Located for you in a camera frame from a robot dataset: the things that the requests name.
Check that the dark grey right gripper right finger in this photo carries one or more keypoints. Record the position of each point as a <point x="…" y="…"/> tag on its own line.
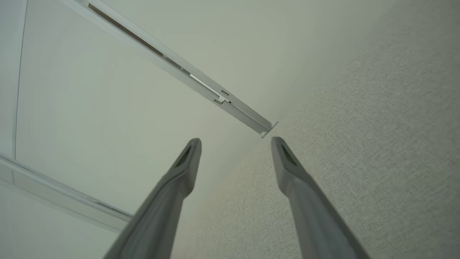
<point x="316" y="216"/>

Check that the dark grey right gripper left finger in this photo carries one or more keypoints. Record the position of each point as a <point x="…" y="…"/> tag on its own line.
<point x="158" y="208"/>

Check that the wide white ceiling rail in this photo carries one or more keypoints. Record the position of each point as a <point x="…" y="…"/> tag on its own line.
<point x="54" y="194"/>

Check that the long white ceiling track rail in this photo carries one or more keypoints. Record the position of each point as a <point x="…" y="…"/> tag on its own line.
<point x="215" y="94"/>

